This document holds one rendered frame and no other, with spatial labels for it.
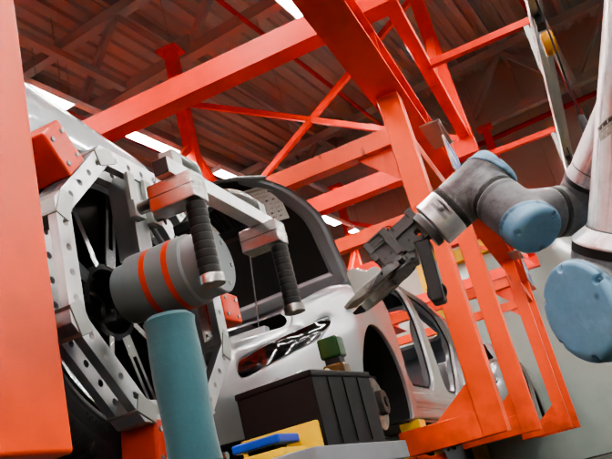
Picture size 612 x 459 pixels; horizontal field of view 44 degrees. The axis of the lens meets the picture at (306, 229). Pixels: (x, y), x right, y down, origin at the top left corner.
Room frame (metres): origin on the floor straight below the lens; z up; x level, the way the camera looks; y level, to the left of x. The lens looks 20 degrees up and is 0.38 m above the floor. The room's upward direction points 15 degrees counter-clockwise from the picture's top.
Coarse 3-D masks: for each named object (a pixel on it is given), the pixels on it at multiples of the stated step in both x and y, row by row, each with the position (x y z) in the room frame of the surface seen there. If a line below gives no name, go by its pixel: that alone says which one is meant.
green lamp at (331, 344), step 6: (330, 336) 1.37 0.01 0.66; (336, 336) 1.37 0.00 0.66; (318, 342) 1.37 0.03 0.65; (324, 342) 1.37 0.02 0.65; (330, 342) 1.37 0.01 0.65; (336, 342) 1.36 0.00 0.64; (342, 342) 1.39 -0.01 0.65; (318, 348) 1.38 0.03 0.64; (324, 348) 1.37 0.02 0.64; (330, 348) 1.37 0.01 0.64; (336, 348) 1.36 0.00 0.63; (342, 348) 1.38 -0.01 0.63; (324, 354) 1.37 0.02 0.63; (330, 354) 1.37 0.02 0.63; (336, 354) 1.36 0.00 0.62; (342, 354) 1.38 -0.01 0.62; (324, 360) 1.38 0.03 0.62
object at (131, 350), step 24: (96, 192) 1.41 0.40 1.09; (72, 216) 1.35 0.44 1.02; (96, 216) 1.51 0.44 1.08; (96, 240) 1.58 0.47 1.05; (96, 264) 1.39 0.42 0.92; (120, 264) 1.63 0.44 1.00; (96, 288) 1.45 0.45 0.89; (96, 312) 1.70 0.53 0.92; (120, 336) 1.44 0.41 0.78; (144, 336) 1.52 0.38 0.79; (120, 360) 1.69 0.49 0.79; (144, 360) 1.67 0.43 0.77; (144, 384) 1.50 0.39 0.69; (96, 408) 1.31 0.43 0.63
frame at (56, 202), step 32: (96, 160) 1.27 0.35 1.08; (128, 160) 1.38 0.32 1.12; (64, 192) 1.16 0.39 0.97; (64, 224) 1.16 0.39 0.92; (64, 256) 1.14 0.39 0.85; (64, 288) 1.14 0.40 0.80; (64, 320) 1.14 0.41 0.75; (224, 320) 1.64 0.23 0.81; (64, 352) 1.18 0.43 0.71; (96, 352) 1.18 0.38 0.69; (224, 352) 1.61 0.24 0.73; (96, 384) 1.24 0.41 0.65; (128, 384) 1.26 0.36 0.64; (128, 416) 1.28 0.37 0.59
